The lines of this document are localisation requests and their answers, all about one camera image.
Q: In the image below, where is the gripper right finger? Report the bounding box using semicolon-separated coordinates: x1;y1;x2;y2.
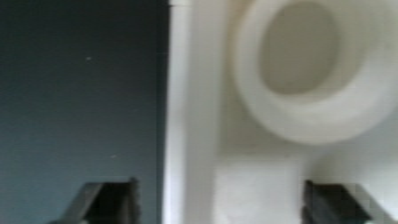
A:
300;181;385;224

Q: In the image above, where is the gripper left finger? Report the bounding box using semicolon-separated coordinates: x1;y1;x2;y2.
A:
49;178;140;224

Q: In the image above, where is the white square tabletop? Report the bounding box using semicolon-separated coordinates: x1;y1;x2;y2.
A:
161;0;398;224

